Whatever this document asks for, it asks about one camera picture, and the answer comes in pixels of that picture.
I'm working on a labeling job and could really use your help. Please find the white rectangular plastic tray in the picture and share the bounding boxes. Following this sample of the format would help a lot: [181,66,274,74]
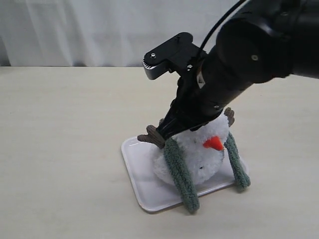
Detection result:
[122,137,248,213]

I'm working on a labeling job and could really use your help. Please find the white curtain backdrop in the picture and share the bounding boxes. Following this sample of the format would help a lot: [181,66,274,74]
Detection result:
[0,0,319,68]

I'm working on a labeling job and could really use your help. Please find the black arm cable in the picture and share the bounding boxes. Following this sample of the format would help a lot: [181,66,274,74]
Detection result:
[198,0,250,54]

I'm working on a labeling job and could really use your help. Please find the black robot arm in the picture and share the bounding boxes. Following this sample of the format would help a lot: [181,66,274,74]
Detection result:
[157,0,319,139]

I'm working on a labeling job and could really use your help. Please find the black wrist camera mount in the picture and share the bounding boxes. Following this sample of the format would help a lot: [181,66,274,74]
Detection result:
[142,32,207,80]

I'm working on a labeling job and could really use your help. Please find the white plush snowman toy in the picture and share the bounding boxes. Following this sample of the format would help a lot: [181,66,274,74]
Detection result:
[137,108,235,185]

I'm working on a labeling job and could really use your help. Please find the green fleece scarf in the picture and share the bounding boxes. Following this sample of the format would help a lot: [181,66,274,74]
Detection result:
[168,133,251,214]

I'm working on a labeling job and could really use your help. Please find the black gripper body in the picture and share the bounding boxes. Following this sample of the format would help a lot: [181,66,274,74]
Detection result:
[170,57,247,122]

